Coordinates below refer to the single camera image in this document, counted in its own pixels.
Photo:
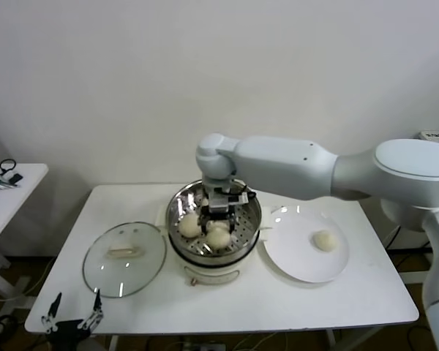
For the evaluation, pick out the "white side table with label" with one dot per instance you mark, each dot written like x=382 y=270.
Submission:
x=422 y=134

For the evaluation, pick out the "white work table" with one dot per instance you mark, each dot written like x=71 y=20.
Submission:
x=131 y=204

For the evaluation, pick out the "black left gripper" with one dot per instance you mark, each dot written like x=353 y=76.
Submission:
x=69 y=331

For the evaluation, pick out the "small black device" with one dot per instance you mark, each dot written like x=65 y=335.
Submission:
x=17 y=178

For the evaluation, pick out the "steel steamer basket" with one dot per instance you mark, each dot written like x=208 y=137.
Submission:
x=175 y=208

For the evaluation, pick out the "glass pot lid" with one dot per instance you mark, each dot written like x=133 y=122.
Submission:
x=131 y=270

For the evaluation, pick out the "white round plate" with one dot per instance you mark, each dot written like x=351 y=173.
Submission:
x=292 y=248

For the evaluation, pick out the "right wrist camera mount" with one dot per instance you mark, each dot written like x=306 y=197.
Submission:
x=219 y=203

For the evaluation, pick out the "power strip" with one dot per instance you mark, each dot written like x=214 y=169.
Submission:
x=201 y=346

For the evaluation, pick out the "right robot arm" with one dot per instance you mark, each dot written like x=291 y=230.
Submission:
x=285 y=164

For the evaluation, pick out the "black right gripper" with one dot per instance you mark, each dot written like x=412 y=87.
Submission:
x=219 y=215

